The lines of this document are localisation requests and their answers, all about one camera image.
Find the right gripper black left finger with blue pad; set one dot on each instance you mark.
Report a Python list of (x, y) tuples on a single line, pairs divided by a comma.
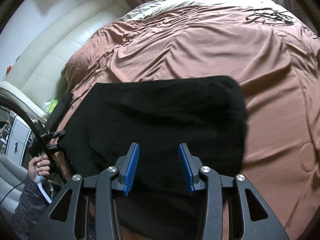
[(67, 216)]

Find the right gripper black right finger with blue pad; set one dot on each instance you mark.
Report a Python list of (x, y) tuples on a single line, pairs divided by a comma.
[(249, 215)]

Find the black pants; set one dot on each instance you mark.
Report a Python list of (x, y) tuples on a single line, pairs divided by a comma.
[(208, 114)]

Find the grey patterned sleeve forearm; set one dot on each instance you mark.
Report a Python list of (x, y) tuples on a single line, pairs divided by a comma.
[(31, 207)]

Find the person's left hand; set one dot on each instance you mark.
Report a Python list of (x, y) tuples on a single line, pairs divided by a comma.
[(39, 165)]

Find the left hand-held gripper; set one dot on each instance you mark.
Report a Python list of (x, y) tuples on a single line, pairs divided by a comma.
[(42, 152)]

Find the white nightstand left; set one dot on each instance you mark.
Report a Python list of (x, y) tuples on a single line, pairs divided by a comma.
[(17, 140)]

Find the black folded clothes stack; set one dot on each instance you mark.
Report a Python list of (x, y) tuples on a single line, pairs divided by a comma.
[(60, 110)]

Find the green tissue pack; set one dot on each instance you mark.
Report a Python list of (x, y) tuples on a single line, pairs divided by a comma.
[(49, 105)]

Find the cream padded headboard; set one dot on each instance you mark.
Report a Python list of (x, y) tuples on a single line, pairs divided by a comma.
[(36, 75)]

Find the brown bed cover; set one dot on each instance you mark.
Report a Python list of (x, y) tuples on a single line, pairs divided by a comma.
[(275, 64)]

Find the beige bed sheet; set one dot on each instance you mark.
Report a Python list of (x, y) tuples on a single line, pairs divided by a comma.
[(155, 7)]

